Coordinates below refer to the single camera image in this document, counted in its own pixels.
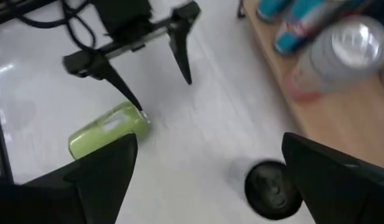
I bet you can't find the green beverage can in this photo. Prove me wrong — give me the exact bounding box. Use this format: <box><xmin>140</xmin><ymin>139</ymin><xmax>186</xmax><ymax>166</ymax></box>
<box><xmin>68</xmin><ymin>101</ymin><xmax>152</xmax><ymax>161</ymax></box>

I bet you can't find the silver tall beverage can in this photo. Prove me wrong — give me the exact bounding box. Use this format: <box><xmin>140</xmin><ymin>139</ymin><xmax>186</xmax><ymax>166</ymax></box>
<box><xmin>244</xmin><ymin>160</ymin><xmax>304</xmax><ymax>220</ymax></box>

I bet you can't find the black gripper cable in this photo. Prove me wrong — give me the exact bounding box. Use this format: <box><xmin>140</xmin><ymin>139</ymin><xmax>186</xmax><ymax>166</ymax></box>
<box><xmin>11</xmin><ymin>0</ymin><xmax>98</xmax><ymax>52</ymax></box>

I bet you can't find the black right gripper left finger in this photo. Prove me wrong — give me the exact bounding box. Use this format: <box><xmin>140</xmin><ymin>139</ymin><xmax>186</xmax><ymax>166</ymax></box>
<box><xmin>23</xmin><ymin>133</ymin><xmax>139</xmax><ymax>224</ymax></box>

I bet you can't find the light blue Red Bull can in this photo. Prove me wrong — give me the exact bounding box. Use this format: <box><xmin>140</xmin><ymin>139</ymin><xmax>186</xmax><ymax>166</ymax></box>
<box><xmin>274</xmin><ymin>0</ymin><xmax>367</xmax><ymax>57</ymax></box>

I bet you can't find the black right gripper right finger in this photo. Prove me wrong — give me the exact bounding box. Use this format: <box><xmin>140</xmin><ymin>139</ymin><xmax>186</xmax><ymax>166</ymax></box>
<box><xmin>281</xmin><ymin>132</ymin><xmax>384</xmax><ymax>224</ymax></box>

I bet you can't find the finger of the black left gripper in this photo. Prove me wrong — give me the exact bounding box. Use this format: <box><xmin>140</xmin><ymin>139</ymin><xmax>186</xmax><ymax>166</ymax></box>
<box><xmin>63</xmin><ymin>51</ymin><xmax>144</xmax><ymax>113</ymax></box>
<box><xmin>168</xmin><ymin>1</ymin><xmax>202</xmax><ymax>85</ymax></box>

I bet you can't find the pink beverage can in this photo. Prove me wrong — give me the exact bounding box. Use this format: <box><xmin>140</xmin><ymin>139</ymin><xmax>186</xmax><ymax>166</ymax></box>
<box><xmin>288</xmin><ymin>15</ymin><xmax>384</xmax><ymax>102</ymax></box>

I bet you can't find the wooden shelf board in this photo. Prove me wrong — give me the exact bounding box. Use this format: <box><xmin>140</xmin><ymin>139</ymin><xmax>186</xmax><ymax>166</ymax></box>
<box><xmin>243</xmin><ymin>0</ymin><xmax>384</xmax><ymax>170</ymax></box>

